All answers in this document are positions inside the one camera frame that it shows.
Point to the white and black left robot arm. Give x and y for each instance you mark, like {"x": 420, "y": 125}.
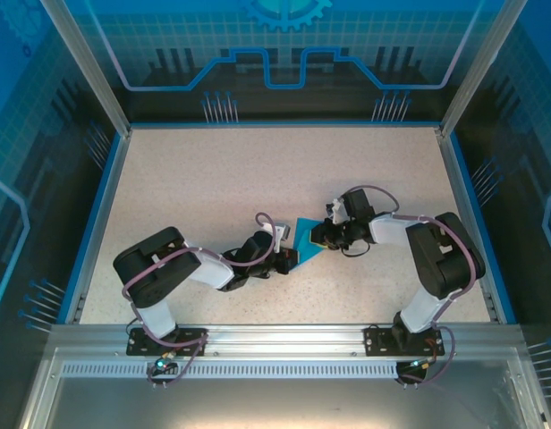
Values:
{"x": 155, "y": 272}

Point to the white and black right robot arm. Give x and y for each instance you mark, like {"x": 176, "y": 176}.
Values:
{"x": 445, "y": 259}

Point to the grey metal sheet panel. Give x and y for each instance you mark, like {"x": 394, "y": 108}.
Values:
{"x": 275, "y": 406}

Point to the aluminium mounting rail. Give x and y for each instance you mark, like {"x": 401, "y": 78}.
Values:
{"x": 284, "y": 339}

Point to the aluminium rear table rail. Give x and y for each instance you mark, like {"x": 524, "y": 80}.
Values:
{"x": 284, "y": 124}

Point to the aluminium table rail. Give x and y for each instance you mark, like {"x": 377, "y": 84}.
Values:
{"x": 284, "y": 124}
{"x": 468, "y": 223}
{"x": 99, "y": 223}

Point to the aluminium right table rail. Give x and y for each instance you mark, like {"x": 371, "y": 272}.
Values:
{"x": 468, "y": 223}

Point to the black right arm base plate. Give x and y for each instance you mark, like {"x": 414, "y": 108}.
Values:
{"x": 376, "y": 342}

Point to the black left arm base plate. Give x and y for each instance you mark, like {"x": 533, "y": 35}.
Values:
{"x": 137, "y": 344}

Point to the aluminium left table rail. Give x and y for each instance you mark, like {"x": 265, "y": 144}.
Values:
{"x": 99, "y": 223}

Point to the aluminium right frame post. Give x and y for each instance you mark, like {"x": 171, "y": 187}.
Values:
{"x": 477, "y": 67}

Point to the aluminium frame post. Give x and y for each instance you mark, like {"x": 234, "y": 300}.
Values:
{"x": 477, "y": 67}
{"x": 91, "y": 67}

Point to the aluminium left frame post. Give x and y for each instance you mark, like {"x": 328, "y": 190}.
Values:
{"x": 91, "y": 67}

